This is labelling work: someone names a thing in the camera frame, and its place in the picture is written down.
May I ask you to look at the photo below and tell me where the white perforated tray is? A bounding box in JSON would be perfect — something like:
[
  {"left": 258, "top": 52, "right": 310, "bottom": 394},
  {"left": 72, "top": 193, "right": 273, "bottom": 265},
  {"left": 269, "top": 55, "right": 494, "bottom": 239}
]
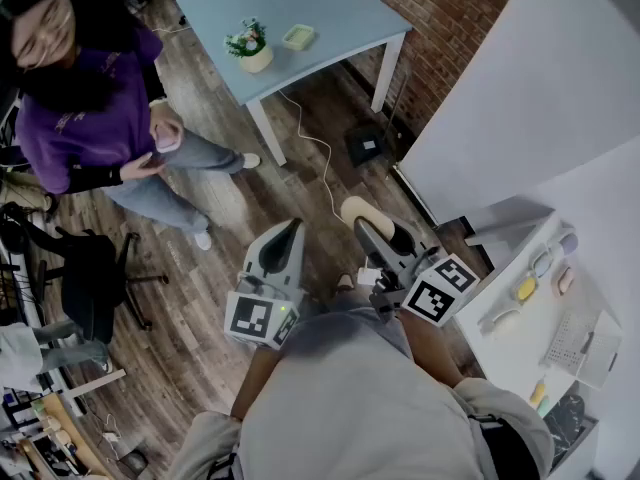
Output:
[{"left": 542, "top": 310, "right": 624, "bottom": 389}]

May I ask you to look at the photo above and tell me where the person's grey sweatshirt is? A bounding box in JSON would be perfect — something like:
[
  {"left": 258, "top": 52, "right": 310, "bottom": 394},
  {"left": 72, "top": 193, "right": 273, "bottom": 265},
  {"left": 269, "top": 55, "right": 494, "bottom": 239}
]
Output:
[{"left": 164, "top": 307, "right": 556, "bottom": 480}]

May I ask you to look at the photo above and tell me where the potted white flower plant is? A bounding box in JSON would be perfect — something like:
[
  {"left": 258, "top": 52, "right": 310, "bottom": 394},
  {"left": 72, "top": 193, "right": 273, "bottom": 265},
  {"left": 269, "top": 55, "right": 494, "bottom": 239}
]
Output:
[{"left": 223, "top": 16, "right": 275, "bottom": 74}]

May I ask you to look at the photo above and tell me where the person's left forearm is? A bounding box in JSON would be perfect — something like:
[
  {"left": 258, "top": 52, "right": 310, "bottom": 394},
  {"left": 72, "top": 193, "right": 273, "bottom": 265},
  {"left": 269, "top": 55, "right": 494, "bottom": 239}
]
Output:
[{"left": 229, "top": 345, "right": 281, "bottom": 422}]

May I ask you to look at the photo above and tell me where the black backpack strap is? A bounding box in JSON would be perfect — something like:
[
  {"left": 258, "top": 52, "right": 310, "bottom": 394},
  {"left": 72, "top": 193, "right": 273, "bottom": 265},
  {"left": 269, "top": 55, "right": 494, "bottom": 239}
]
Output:
[{"left": 467, "top": 411, "right": 544, "bottom": 480}]

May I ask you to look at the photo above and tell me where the yellow object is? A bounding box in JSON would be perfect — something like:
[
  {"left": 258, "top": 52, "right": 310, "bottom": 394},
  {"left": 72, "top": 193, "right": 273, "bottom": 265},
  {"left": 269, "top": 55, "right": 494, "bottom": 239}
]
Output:
[{"left": 514, "top": 275, "right": 539, "bottom": 302}]

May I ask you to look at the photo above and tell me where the black office chair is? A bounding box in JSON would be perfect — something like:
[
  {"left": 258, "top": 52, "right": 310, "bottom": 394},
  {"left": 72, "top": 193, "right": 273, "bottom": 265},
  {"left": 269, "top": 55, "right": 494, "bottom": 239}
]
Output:
[{"left": 2, "top": 202, "right": 171, "bottom": 344}]

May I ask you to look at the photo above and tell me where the white shelf unit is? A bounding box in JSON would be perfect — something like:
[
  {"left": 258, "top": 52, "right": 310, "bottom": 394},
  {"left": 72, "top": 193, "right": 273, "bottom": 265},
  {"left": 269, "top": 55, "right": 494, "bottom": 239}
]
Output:
[{"left": 452, "top": 195, "right": 626, "bottom": 474}]

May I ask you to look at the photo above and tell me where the person's right forearm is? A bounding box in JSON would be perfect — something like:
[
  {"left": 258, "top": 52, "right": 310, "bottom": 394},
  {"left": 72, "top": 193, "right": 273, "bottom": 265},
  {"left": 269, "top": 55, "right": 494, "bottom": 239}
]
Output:
[{"left": 397, "top": 310, "right": 474, "bottom": 389}]

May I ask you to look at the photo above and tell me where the beige soap bar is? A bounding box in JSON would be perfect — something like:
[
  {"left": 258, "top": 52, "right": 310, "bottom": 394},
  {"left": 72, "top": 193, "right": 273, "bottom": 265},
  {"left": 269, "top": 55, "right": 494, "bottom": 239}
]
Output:
[{"left": 340, "top": 195, "right": 397, "bottom": 242}]

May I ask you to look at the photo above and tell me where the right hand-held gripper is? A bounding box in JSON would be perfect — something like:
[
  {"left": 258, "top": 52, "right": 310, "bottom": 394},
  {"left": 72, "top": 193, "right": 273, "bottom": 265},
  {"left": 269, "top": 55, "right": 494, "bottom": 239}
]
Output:
[{"left": 353, "top": 216, "right": 482, "bottom": 328}]

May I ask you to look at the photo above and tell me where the white floor cable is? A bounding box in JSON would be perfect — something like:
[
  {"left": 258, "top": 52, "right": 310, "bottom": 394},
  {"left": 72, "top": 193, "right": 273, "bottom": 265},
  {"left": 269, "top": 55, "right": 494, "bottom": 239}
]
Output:
[{"left": 276, "top": 89, "right": 349, "bottom": 227}]

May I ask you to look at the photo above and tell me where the black marble slab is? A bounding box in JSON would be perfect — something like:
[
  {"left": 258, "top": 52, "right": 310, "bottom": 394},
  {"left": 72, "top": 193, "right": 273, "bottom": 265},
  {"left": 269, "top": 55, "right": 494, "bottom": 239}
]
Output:
[{"left": 542, "top": 395, "right": 586, "bottom": 469}]

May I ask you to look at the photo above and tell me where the light green soap dish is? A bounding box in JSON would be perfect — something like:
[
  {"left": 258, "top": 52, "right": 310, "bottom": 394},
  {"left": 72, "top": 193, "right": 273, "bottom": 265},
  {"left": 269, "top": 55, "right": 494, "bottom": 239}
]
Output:
[{"left": 282, "top": 24, "right": 316, "bottom": 51}]

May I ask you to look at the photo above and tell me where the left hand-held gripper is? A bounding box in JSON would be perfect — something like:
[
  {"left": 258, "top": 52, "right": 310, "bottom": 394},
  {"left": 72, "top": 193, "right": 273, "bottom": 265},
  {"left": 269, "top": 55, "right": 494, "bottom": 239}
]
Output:
[{"left": 223, "top": 217, "right": 307, "bottom": 352}]

